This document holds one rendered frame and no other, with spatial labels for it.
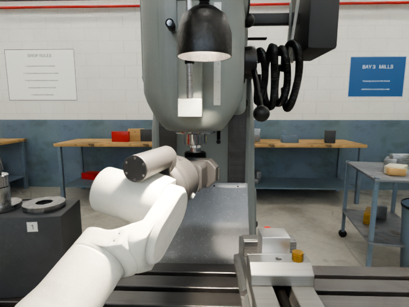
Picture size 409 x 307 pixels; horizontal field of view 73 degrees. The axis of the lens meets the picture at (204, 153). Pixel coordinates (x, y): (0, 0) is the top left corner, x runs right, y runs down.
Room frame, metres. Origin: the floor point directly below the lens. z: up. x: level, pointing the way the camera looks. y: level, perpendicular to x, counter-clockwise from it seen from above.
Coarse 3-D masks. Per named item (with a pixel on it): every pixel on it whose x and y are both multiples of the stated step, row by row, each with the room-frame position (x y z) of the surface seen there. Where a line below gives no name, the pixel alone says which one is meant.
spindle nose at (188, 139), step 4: (184, 136) 0.58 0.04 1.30; (188, 136) 0.57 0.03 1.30; (192, 136) 0.57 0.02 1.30; (196, 136) 0.57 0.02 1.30; (200, 136) 0.57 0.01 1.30; (204, 136) 0.58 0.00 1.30; (184, 140) 0.58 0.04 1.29; (188, 140) 0.57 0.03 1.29; (192, 140) 0.57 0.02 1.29; (196, 140) 0.57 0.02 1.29; (200, 140) 0.57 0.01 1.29; (204, 140) 0.58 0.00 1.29; (188, 144) 0.57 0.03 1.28; (192, 144) 0.57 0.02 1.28; (196, 144) 0.57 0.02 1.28; (200, 144) 0.57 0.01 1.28
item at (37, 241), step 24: (0, 216) 0.57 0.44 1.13; (24, 216) 0.57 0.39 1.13; (48, 216) 0.57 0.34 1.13; (72, 216) 0.64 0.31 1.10; (0, 240) 0.56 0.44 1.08; (24, 240) 0.57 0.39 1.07; (48, 240) 0.57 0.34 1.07; (72, 240) 0.63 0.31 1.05; (0, 264) 0.56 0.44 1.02; (24, 264) 0.57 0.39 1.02; (48, 264) 0.57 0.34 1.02; (0, 288) 0.56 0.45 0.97; (24, 288) 0.56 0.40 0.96
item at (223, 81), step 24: (144, 0) 0.53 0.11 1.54; (168, 0) 0.50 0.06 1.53; (216, 0) 0.50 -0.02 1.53; (240, 0) 0.52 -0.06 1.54; (144, 24) 0.53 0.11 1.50; (240, 24) 0.52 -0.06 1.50; (144, 48) 0.53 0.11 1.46; (168, 48) 0.50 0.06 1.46; (240, 48) 0.52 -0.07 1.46; (144, 72) 0.53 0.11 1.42; (168, 72) 0.50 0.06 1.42; (216, 72) 0.50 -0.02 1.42; (240, 72) 0.53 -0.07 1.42; (168, 96) 0.50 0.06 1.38; (216, 96) 0.50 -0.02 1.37; (240, 96) 0.53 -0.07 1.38; (168, 120) 0.51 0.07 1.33; (192, 120) 0.50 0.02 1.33; (216, 120) 0.51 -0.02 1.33
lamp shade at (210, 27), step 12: (192, 12) 0.35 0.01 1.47; (204, 12) 0.35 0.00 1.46; (216, 12) 0.35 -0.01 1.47; (180, 24) 0.37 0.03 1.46; (192, 24) 0.35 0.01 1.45; (204, 24) 0.35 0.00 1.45; (216, 24) 0.35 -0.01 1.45; (228, 24) 0.37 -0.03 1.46; (180, 36) 0.36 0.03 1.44; (192, 36) 0.35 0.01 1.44; (204, 36) 0.34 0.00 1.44; (216, 36) 0.35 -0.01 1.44; (228, 36) 0.36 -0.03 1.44; (180, 48) 0.36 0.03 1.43; (192, 48) 0.35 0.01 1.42; (204, 48) 0.34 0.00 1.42; (216, 48) 0.35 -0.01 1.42; (228, 48) 0.36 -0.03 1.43; (192, 60) 0.41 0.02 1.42; (204, 60) 0.42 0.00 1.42; (216, 60) 0.41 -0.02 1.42
